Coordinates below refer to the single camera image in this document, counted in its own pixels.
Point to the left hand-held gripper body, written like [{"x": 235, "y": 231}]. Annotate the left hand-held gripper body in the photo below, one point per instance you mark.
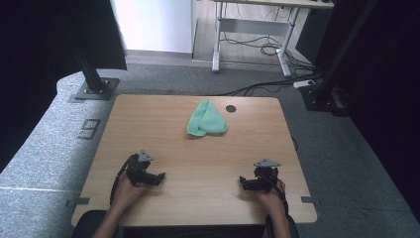
[{"x": 137, "y": 168}]

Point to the black chair armrest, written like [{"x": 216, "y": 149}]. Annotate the black chair armrest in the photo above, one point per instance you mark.
[
  {"x": 87, "y": 224},
  {"x": 294, "y": 228}
]

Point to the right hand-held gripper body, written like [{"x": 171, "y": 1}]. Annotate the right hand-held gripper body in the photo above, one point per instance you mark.
[{"x": 267, "y": 175}]

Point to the black box under desk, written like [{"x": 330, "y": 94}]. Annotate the black box under desk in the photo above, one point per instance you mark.
[{"x": 308, "y": 36}]

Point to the white power strip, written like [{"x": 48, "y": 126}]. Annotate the white power strip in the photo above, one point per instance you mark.
[{"x": 303, "y": 84}]

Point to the white metal desk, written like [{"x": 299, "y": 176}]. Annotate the white metal desk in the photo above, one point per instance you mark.
[{"x": 251, "y": 27}]

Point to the person's left hand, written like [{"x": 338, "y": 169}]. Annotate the person's left hand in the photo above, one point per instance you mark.
[{"x": 127, "y": 195}]

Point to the black metal stand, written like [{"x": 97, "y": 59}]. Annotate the black metal stand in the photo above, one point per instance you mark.
[
  {"x": 325, "y": 87},
  {"x": 94, "y": 84}
]

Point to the grey tape strip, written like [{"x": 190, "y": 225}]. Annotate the grey tape strip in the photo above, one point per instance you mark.
[{"x": 79, "y": 201}]

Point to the green cloth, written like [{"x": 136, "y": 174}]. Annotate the green cloth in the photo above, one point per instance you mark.
[{"x": 206, "y": 120}]

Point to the black round table grommet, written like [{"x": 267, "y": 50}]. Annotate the black round table grommet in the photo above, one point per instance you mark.
[{"x": 230, "y": 108}]

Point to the person's right hand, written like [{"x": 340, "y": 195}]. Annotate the person's right hand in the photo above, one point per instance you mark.
[{"x": 272, "y": 201}]

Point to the black curtain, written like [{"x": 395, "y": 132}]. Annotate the black curtain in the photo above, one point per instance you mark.
[
  {"x": 33, "y": 66},
  {"x": 389, "y": 99}
]

